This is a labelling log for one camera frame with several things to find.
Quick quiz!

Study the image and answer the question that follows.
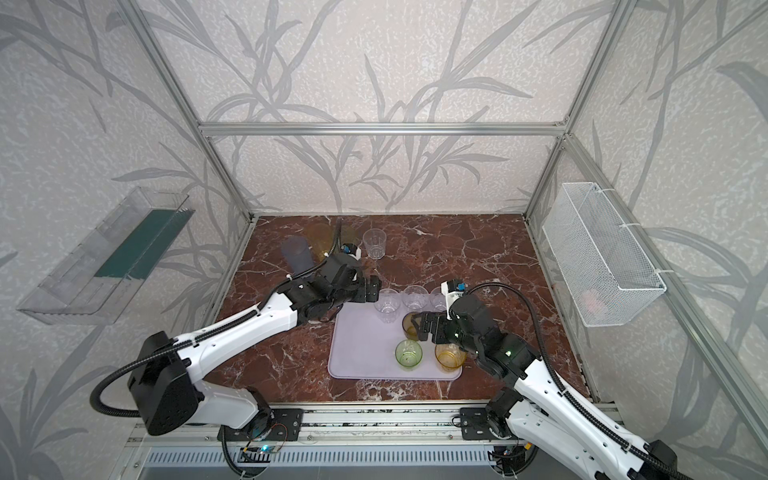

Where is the olive green textured cup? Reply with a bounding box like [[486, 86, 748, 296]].
[[401, 312, 418, 341]]

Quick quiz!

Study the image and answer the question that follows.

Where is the clear faceted cup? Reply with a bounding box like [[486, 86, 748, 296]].
[[429, 286, 446, 312]]

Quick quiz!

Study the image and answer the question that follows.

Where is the green cup back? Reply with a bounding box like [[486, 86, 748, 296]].
[[395, 339, 423, 369]]

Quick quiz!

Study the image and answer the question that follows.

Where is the amber faceted cup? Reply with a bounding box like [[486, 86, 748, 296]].
[[434, 344, 467, 372]]

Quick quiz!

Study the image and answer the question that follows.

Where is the clear cup back row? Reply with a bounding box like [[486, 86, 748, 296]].
[[363, 228, 387, 260]]

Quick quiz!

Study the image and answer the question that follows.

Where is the lilac plastic tray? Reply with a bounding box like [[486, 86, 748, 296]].
[[328, 292, 463, 381]]

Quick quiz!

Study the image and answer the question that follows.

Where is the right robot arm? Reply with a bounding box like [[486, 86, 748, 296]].
[[407, 292, 684, 479]]

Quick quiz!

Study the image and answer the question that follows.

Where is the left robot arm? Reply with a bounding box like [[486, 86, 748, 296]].
[[89, 251, 381, 437]]

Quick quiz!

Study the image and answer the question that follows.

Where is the yellow plastic cup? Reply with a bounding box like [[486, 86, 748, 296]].
[[304, 223, 334, 262]]

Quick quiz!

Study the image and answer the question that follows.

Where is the grey-blue plastic cup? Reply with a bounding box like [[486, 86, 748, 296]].
[[280, 235, 315, 274]]

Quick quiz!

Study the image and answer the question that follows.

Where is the pink object in basket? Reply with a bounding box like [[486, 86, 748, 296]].
[[581, 289, 607, 318]]

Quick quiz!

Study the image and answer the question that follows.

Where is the small circuit board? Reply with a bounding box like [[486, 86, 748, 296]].
[[240, 444, 282, 463]]

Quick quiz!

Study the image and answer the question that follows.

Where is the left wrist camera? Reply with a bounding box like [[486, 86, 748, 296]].
[[339, 243, 362, 260]]

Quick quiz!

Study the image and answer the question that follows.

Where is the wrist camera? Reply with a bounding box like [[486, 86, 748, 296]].
[[339, 243, 362, 260], [440, 279, 467, 311]]

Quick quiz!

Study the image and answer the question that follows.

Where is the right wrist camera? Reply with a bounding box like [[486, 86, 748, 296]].
[[440, 279, 467, 311]]

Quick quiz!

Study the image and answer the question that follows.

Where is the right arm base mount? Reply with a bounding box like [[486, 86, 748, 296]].
[[458, 407, 502, 441]]

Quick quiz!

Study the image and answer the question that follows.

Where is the white wire basket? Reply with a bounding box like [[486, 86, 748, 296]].
[[543, 182, 667, 327]]

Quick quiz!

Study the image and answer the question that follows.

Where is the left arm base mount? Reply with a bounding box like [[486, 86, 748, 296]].
[[242, 408, 304, 442]]

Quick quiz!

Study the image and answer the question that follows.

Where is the clear plastic wall shelf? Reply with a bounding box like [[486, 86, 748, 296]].
[[17, 187, 195, 326]]

